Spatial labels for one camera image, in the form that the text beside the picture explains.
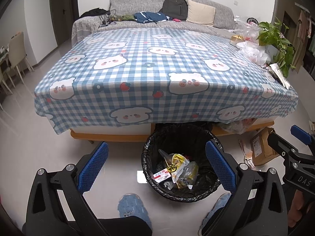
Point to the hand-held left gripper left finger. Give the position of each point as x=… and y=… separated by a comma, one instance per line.
x=94, y=167

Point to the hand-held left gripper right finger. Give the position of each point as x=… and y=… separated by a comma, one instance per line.
x=221, y=167

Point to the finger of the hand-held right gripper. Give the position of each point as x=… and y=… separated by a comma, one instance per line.
x=300, y=134
x=280, y=143

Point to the clear bag with gold wrappers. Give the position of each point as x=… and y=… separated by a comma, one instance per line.
x=188, y=174

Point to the yellow snack wrapper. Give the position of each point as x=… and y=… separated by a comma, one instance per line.
x=178, y=163

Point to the bin with black bag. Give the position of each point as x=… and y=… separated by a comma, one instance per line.
x=172, y=137

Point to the person's right hand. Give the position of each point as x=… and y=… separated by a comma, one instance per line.
x=299, y=209

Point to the brown cardboard box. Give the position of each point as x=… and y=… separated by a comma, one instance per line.
x=263, y=147

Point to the blue slipper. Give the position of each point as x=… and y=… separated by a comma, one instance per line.
x=131, y=209
x=217, y=207

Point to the plastic bag under table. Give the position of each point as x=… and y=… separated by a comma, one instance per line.
x=236, y=126

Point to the white paper packet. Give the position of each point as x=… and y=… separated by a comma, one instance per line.
x=280, y=75

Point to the person's dark pants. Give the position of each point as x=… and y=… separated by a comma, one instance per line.
x=128, y=229

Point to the white plastic bag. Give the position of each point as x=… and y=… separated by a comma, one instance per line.
x=254, y=52

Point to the green potted plant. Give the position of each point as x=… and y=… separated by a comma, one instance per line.
x=275, y=36

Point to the gold gift box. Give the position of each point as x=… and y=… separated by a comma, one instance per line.
x=236, y=39

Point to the blue checked bear tablecloth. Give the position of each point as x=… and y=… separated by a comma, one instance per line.
x=137, y=61

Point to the small round fan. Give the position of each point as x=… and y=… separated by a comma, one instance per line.
x=252, y=21

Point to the green cloth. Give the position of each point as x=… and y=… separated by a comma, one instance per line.
x=125, y=17

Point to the beige cushion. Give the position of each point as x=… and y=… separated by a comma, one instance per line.
x=200, y=12

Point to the pink cloth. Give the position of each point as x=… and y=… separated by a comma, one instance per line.
x=176, y=20

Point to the black cloth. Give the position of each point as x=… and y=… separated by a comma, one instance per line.
x=93, y=12

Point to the dark door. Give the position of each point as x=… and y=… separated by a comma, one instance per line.
x=62, y=12

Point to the blue jacket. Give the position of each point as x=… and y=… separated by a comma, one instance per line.
x=150, y=17

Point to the black backpack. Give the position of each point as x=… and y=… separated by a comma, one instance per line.
x=174, y=7

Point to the grey sofa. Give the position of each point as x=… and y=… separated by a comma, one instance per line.
x=137, y=5

